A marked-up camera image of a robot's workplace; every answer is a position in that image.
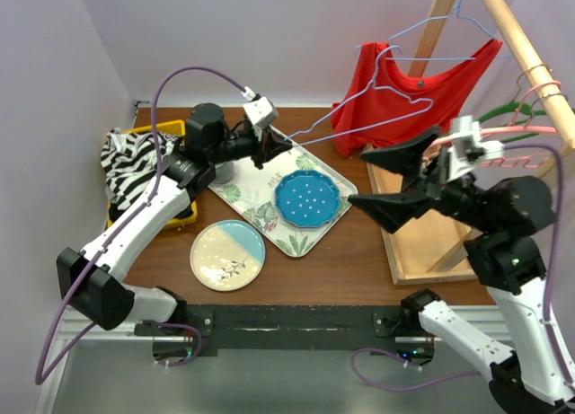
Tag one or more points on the red tank top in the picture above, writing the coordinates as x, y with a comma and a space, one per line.
449, 90

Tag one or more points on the black white striped tank top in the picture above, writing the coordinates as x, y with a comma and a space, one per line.
129, 162

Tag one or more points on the blue wire hanger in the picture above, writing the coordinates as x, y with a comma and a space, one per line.
449, 28
372, 107

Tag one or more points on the blue wire hanger front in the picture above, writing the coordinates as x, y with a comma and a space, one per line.
372, 107

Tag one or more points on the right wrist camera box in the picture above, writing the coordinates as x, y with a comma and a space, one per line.
467, 148

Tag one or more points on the grey ceramic mug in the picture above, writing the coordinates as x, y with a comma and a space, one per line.
224, 172

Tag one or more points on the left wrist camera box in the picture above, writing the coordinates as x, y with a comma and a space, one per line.
260, 112

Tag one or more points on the wooden clothes rack frame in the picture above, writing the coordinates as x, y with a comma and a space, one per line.
430, 249

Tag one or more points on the green plastic hanger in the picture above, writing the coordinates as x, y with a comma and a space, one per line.
523, 114

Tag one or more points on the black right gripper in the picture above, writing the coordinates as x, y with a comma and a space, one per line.
390, 208

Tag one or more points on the cream and blue plate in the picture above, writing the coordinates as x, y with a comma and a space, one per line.
227, 255

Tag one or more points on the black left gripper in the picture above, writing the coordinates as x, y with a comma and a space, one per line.
269, 145

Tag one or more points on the blue dotted plate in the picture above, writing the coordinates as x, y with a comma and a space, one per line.
307, 199

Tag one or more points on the thick pink plastic hanger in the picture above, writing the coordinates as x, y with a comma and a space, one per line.
505, 135

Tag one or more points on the thin pink wire hanger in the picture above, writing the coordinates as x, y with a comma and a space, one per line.
539, 99

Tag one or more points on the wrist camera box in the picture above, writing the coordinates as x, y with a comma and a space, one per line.
260, 112
467, 148

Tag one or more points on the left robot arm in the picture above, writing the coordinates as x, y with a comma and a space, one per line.
91, 280

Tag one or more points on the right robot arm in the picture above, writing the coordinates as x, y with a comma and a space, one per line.
535, 373

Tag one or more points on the leaf-patterned rectangular tray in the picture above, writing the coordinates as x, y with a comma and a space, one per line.
251, 193

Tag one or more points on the yellow plastic bin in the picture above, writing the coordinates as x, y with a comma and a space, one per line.
168, 133

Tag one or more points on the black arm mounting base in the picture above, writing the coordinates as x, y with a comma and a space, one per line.
284, 327

